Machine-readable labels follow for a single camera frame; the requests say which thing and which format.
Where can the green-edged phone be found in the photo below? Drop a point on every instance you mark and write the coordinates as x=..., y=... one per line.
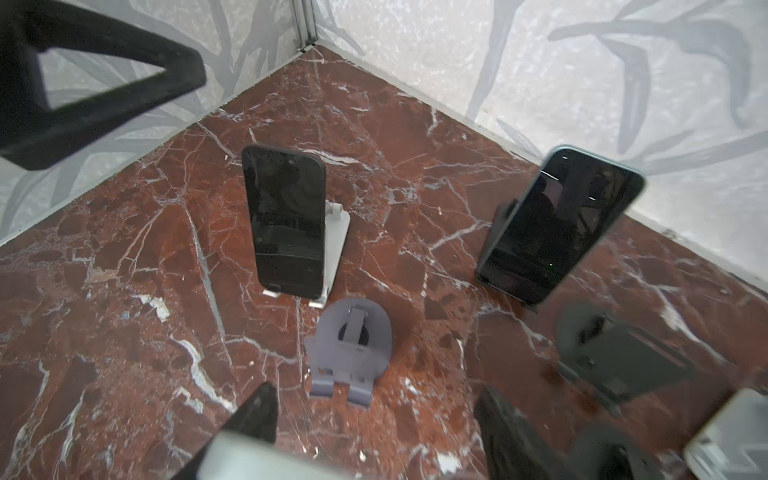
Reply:
x=258, y=462

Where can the black round-base phone stand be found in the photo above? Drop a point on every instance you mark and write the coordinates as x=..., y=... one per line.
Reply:
x=603, y=452

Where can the white phone stand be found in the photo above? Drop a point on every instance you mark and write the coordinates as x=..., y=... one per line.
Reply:
x=333, y=252
x=733, y=443

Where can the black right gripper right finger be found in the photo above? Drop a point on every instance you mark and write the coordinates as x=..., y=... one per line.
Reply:
x=512, y=447

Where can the black square phone stand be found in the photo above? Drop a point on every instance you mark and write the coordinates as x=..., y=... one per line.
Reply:
x=618, y=360

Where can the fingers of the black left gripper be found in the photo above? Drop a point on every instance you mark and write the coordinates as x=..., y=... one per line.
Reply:
x=37, y=134

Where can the white left phone stand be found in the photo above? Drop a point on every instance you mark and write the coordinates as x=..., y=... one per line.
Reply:
x=333, y=252

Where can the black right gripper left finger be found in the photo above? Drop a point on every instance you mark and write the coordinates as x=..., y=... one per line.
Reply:
x=257, y=418

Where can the grey round-base phone stand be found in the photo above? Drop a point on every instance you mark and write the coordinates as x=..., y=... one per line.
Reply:
x=352, y=345

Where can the black phone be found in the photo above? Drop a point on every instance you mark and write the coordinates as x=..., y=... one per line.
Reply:
x=537, y=240
x=286, y=194

